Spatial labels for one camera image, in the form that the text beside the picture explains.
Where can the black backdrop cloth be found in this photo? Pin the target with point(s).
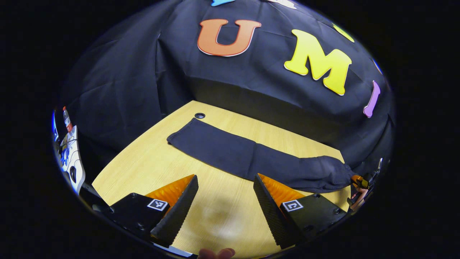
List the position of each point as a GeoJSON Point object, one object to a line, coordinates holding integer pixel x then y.
{"type": "Point", "coordinates": [143, 72]}

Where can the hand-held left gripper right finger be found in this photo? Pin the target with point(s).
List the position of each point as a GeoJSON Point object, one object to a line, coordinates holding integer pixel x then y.
{"type": "Point", "coordinates": [273, 212]}

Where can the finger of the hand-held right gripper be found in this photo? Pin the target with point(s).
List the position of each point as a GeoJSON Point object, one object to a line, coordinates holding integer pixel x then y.
{"type": "Point", "coordinates": [359, 181]}

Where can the dark jeans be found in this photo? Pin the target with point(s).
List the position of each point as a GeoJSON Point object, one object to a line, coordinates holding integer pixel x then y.
{"type": "Point", "coordinates": [251, 158]}

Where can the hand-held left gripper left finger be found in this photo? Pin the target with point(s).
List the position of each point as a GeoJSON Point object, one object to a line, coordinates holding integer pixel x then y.
{"type": "Point", "coordinates": [179, 212]}

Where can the black table grommet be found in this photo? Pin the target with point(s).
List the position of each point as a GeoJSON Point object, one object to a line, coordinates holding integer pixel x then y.
{"type": "Point", "coordinates": [199, 115]}

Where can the red capped bottle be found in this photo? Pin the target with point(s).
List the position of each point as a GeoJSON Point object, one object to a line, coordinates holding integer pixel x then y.
{"type": "Point", "coordinates": [67, 120]}

